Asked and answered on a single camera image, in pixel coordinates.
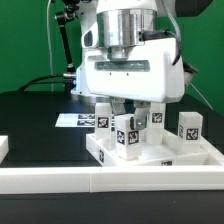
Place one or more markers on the white base marker plate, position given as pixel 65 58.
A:
pixel 75 120

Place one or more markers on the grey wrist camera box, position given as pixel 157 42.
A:
pixel 189 72

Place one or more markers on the white u-shaped obstacle fence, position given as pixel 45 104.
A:
pixel 111 179

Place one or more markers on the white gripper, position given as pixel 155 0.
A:
pixel 148 75

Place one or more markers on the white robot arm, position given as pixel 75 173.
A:
pixel 116 26

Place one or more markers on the white square table top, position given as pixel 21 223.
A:
pixel 165 154

